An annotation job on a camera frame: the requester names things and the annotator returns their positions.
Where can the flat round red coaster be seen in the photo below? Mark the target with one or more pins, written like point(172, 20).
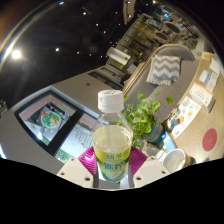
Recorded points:
point(210, 140)

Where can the printed picture leaflet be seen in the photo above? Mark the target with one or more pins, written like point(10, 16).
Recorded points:
point(185, 116)

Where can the white printed pamphlet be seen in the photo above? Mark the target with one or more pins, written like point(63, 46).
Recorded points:
point(211, 81)

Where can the brown mug with white inside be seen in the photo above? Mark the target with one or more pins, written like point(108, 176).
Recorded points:
point(174, 160)

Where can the white paper napkin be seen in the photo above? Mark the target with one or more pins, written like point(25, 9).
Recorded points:
point(215, 66)

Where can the window with festive stickers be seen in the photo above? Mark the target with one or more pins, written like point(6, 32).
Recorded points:
point(50, 123)

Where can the white and orange box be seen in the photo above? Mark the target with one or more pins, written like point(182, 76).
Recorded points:
point(200, 94)

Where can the clear bottle with green label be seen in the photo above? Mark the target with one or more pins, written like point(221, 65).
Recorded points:
point(111, 140)

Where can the green potted plant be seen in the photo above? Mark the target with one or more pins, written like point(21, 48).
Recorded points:
point(143, 116)

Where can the yellow card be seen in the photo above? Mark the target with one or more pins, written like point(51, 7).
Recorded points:
point(206, 55)

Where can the grey zigzag striped pillow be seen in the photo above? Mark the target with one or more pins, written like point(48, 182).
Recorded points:
point(164, 70)

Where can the flat blue and white box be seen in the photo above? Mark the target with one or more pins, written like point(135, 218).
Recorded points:
point(204, 76)

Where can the white round column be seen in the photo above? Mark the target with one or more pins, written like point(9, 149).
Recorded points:
point(118, 56)

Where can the grey curved sofa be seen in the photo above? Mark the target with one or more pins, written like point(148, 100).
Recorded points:
point(186, 71)

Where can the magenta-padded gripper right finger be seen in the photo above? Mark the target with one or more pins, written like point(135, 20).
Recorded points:
point(146, 170)

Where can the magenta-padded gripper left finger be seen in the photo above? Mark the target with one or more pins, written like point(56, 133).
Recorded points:
point(80, 170)

